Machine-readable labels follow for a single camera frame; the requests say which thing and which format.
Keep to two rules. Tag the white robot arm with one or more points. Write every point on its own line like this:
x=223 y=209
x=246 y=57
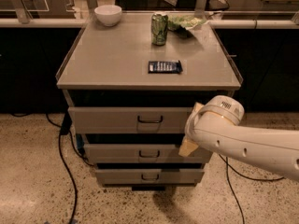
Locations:
x=215 y=126

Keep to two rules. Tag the grey bottom drawer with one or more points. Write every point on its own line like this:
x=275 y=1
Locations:
x=148 y=176

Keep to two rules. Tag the grey middle drawer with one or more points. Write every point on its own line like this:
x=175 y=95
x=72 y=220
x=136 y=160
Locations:
x=137 y=153

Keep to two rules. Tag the white horizontal railing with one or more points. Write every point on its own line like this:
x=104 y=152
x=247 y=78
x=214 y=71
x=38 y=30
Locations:
x=218 y=24

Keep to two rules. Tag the grey drawer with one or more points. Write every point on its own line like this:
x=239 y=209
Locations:
x=148 y=176
x=137 y=153
x=118 y=120

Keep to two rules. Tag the green soda can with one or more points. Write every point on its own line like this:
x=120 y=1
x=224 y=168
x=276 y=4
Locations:
x=159 y=22

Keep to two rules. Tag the grey drawer cabinet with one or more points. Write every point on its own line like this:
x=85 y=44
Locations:
x=108 y=67

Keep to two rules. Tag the grey top drawer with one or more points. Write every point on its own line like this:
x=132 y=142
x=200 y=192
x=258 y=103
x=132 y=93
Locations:
x=118 y=120

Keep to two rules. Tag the white ceramic bowl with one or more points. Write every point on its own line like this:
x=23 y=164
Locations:
x=108 y=15

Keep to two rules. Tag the green chip bag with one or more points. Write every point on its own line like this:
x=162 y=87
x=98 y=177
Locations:
x=182 y=25

